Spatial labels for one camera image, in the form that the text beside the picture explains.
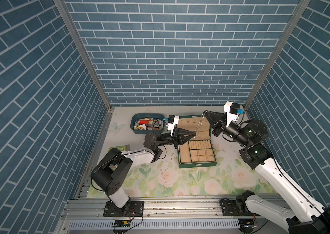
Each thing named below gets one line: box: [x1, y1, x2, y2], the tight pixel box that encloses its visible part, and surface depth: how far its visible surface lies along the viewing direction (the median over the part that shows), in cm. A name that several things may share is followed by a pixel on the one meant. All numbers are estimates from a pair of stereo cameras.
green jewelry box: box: [176, 114, 218, 169], surface depth 92 cm
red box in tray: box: [139, 119, 149, 125], surface depth 110 cm
